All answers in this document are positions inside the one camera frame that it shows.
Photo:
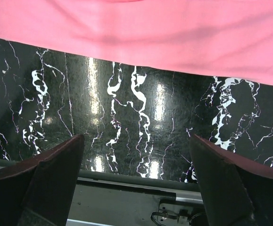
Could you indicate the pink t-shirt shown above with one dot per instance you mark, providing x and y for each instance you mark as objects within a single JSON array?
[{"x": 226, "y": 38}]

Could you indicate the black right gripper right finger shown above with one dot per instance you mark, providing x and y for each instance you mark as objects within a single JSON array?
[{"x": 236, "y": 191}]

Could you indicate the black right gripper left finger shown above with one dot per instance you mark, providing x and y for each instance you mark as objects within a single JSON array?
[{"x": 42, "y": 185}]

